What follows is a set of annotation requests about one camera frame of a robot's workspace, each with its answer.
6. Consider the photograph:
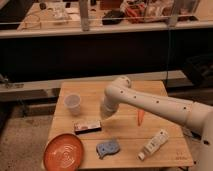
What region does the metal post left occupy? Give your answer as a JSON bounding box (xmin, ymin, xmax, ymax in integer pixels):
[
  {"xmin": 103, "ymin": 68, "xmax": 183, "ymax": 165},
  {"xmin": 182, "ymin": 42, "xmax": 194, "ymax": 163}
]
[{"xmin": 79, "ymin": 0, "xmax": 90, "ymax": 31}]

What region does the blue sponge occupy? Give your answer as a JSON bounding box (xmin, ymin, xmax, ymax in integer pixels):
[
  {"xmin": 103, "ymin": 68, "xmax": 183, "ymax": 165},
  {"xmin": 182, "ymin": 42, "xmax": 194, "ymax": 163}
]
[{"xmin": 96, "ymin": 139, "xmax": 120, "ymax": 159}]

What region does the black whiteboard eraser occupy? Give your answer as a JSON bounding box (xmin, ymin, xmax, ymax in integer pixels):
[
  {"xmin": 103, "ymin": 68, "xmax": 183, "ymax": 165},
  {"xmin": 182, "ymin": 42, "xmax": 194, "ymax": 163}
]
[{"xmin": 74, "ymin": 121, "xmax": 102, "ymax": 135}]

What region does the orange carrot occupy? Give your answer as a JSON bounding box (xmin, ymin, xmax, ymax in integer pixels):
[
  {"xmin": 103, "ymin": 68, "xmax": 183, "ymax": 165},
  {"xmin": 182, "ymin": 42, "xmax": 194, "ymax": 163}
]
[{"xmin": 138, "ymin": 109, "xmax": 145, "ymax": 126}]

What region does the translucent plastic cup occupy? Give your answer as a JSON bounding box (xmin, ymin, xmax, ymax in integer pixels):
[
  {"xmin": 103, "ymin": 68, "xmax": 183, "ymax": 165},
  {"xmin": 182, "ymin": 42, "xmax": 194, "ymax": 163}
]
[{"xmin": 64, "ymin": 94, "xmax": 81, "ymax": 116}]

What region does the orange plate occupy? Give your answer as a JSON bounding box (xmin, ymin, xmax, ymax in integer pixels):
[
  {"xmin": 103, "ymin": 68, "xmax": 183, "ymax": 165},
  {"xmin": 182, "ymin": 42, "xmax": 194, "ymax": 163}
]
[{"xmin": 43, "ymin": 134, "xmax": 84, "ymax": 171}]

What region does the clear plastic bottle on shelf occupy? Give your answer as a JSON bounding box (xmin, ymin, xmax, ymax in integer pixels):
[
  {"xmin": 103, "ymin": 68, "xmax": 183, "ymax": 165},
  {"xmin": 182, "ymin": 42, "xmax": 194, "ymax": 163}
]
[{"xmin": 51, "ymin": 2, "xmax": 67, "ymax": 20}]

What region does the red orange item on shelf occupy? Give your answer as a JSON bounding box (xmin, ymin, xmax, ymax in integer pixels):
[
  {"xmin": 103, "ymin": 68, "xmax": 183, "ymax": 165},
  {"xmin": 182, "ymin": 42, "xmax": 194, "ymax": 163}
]
[{"xmin": 125, "ymin": 4, "xmax": 146, "ymax": 23}]

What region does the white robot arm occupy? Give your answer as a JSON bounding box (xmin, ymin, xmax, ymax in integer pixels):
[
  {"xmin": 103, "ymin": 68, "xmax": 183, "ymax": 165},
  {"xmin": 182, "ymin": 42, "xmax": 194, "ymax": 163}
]
[{"xmin": 100, "ymin": 76, "xmax": 213, "ymax": 171}]

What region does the white plastic bottle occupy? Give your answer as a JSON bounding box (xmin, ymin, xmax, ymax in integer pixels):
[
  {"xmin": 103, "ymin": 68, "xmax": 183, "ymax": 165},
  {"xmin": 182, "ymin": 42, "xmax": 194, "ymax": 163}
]
[{"xmin": 138, "ymin": 129, "xmax": 169, "ymax": 161}]

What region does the black bag on shelf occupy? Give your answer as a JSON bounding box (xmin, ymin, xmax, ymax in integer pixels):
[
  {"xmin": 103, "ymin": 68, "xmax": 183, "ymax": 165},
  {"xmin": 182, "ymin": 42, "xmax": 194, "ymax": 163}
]
[{"xmin": 102, "ymin": 10, "xmax": 124, "ymax": 25}]

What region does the metal post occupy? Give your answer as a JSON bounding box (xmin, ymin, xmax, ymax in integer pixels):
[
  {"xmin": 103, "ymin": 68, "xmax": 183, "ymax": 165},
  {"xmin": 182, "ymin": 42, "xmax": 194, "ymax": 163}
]
[
  {"xmin": 79, "ymin": 0, "xmax": 90, "ymax": 31},
  {"xmin": 167, "ymin": 0, "xmax": 183, "ymax": 28}
]

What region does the metal post right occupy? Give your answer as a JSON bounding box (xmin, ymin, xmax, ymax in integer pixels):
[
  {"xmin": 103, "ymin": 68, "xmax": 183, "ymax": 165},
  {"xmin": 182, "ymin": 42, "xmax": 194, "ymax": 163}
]
[{"xmin": 167, "ymin": 0, "xmax": 183, "ymax": 28}]

